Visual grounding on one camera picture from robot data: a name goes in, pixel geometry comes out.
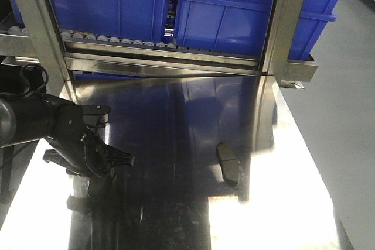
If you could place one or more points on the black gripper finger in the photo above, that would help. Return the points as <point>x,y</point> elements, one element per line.
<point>51,155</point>
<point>117,157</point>

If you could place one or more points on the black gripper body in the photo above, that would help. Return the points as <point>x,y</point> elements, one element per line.
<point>84,150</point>

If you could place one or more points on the brake pad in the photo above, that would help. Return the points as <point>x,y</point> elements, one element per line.
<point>229,165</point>

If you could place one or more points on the left blue plastic bin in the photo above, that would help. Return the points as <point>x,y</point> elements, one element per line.
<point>134,19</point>

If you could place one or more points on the blue plastic bin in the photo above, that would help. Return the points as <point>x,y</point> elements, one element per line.
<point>240,26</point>
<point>134,19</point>

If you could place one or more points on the right blue plastic bin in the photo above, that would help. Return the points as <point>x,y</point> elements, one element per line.
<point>240,26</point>

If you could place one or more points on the stainless steel rack frame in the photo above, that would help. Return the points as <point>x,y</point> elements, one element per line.
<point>44,45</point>

